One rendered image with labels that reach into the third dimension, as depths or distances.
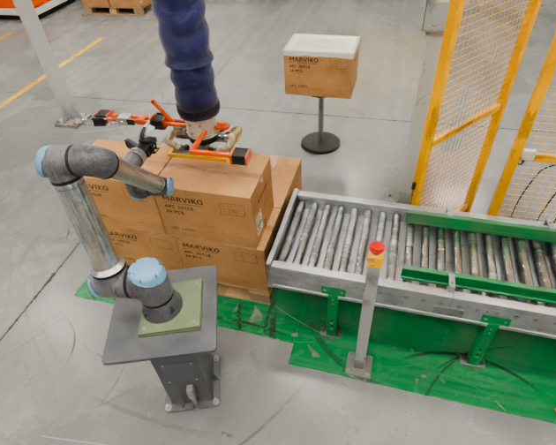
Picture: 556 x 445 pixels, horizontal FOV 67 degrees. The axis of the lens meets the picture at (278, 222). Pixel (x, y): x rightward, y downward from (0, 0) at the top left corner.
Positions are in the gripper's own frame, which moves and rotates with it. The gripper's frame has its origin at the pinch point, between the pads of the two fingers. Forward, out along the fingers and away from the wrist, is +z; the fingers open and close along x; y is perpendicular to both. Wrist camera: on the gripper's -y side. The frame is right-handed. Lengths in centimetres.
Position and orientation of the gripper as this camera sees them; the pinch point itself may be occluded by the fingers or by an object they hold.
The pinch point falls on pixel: (152, 132)
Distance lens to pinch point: 239.8
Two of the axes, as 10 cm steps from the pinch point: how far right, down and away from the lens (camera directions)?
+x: -0.5, -7.3, -6.8
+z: 2.2, -6.7, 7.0
